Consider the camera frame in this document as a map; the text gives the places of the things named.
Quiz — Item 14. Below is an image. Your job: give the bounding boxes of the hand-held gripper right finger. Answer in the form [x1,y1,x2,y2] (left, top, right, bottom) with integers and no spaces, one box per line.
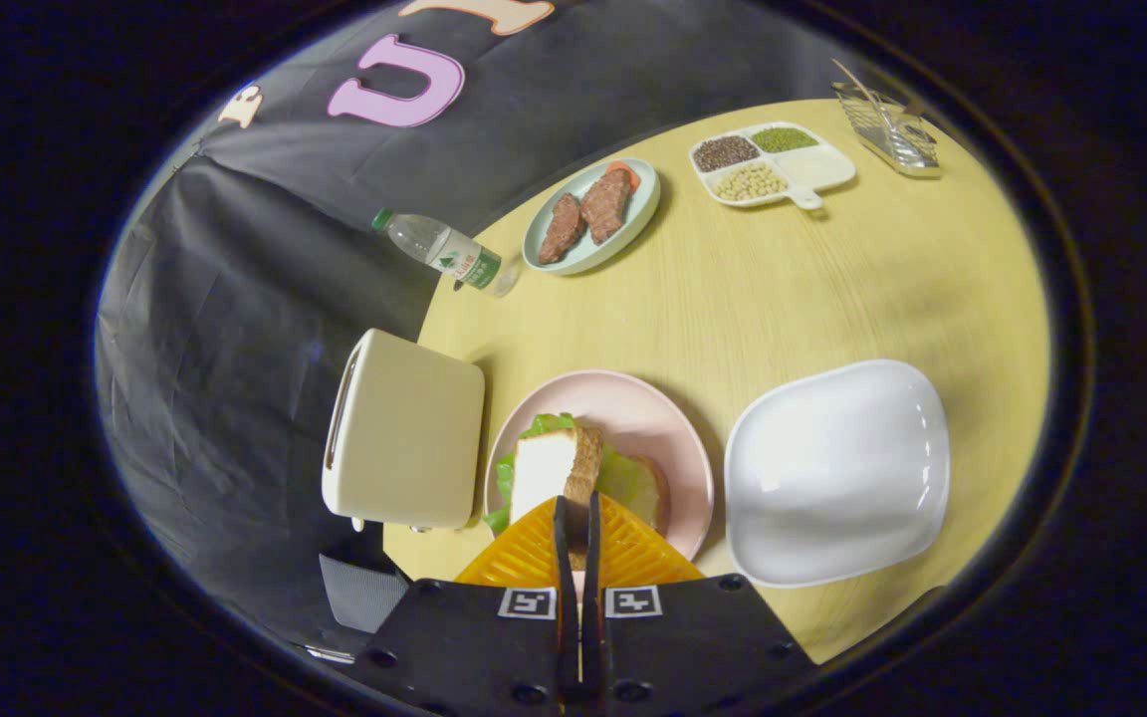
[580,490,820,717]

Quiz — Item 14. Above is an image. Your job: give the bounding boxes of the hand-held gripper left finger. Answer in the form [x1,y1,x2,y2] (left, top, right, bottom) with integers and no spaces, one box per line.
[346,495,581,717]

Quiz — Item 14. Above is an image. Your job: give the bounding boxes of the green lettuce leaf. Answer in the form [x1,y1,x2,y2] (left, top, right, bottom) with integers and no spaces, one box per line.
[482,412,659,536]

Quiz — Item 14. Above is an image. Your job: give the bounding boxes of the white bread slice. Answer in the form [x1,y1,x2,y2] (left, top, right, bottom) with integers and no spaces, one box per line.
[508,426,604,559]

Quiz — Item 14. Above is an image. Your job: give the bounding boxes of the brown-crusted bread slice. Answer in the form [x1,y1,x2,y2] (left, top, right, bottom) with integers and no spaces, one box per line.
[633,455,672,539]

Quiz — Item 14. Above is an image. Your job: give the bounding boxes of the pink round plate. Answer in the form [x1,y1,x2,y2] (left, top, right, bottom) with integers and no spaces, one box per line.
[483,369,715,564]

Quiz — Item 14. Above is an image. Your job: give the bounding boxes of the cream toaster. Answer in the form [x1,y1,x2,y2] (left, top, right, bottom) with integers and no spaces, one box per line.
[321,329,487,533]

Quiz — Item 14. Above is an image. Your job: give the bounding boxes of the white square plate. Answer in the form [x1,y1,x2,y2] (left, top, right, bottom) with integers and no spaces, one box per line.
[724,358,952,589]

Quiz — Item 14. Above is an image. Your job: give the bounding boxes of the pale green round plate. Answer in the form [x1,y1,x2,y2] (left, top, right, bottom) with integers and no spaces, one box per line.
[521,157,661,277]

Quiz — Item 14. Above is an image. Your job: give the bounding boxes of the brown meat slice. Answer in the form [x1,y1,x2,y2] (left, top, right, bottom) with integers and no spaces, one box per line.
[579,168,634,246]
[537,193,586,266]

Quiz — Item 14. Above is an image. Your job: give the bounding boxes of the clear plastic water bottle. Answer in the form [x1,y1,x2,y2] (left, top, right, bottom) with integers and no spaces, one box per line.
[370,207,523,299]

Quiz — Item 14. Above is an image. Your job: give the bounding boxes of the black backdrop cloth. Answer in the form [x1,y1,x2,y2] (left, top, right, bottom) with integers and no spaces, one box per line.
[96,0,833,658]

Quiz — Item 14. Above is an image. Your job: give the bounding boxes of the yellow soybeans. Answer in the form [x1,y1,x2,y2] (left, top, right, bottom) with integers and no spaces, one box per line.
[712,162,789,202]

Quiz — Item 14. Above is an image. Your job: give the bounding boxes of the dark red beans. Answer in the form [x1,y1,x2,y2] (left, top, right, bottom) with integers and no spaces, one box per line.
[693,135,762,173]

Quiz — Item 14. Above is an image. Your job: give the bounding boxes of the white divided dish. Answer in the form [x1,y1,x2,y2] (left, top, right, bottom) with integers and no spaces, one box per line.
[688,120,857,211]

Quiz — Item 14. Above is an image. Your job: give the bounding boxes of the green mung beans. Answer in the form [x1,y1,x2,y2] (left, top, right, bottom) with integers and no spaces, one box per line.
[751,125,819,154]

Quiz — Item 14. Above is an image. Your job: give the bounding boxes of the clear utensil holder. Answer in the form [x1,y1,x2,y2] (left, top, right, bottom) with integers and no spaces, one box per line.
[830,80,941,179]

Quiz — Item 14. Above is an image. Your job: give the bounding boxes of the thin light-handled spoon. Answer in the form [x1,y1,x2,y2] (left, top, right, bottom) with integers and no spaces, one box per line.
[830,58,883,106]

